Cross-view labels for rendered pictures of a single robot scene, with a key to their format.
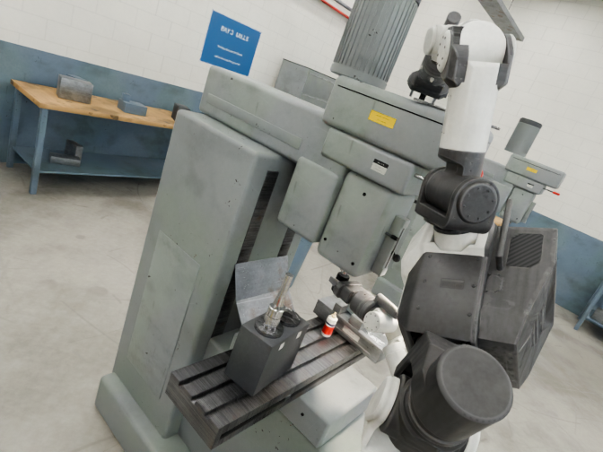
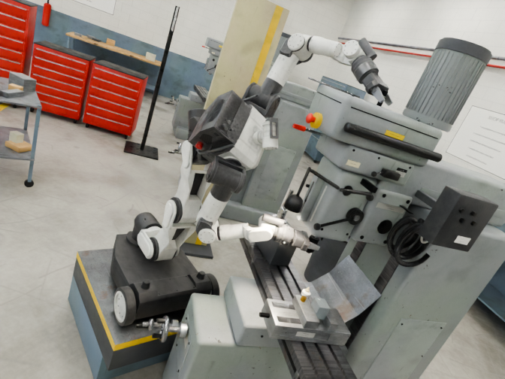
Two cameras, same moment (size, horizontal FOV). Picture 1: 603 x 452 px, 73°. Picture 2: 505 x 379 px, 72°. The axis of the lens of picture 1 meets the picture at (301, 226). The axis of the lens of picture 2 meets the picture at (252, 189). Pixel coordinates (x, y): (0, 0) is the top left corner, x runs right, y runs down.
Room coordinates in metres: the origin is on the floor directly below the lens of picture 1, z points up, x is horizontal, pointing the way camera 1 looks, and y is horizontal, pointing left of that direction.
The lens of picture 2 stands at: (1.89, -1.62, 1.91)
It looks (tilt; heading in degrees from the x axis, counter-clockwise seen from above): 20 degrees down; 124
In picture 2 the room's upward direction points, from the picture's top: 21 degrees clockwise
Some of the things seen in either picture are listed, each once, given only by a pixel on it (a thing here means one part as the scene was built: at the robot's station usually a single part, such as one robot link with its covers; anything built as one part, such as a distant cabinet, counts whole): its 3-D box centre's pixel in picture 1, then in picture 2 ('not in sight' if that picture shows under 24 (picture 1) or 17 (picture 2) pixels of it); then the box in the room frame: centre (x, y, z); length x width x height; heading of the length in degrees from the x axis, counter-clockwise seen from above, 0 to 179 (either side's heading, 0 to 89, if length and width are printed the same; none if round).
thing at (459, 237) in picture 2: not in sight; (458, 220); (1.81, -0.14, 1.62); 0.20 x 0.09 x 0.21; 56
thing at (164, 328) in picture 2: not in sight; (171, 328); (1.08, -0.62, 0.65); 0.16 x 0.12 x 0.12; 56
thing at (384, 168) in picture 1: (380, 161); (363, 156); (1.39, -0.17, 1.68); 0.34 x 0.24 x 0.10; 56
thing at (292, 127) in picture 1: (284, 122); (438, 184); (1.64, 0.21, 1.66); 0.80 x 0.23 x 0.20; 56
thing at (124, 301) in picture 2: not in sight; (124, 305); (0.73, -0.63, 0.50); 0.20 x 0.05 x 0.20; 169
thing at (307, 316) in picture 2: (364, 318); (305, 311); (1.53, -0.38, 1.04); 0.15 x 0.06 x 0.04; 143
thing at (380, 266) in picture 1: (389, 246); (310, 198); (1.30, -0.30, 1.44); 0.04 x 0.04 x 0.21; 56
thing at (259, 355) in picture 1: (268, 345); (276, 238); (1.11, -0.04, 1.05); 0.22 x 0.12 x 0.20; 154
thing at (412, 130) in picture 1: (405, 126); (372, 125); (1.37, -0.19, 1.81); 0.47 x 0.26 x 0.16; 56
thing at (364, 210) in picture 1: (365, 222); (334, 198); (1.37, -0.20, 1.47); 0.21 x 0.19 x 0.32; 146
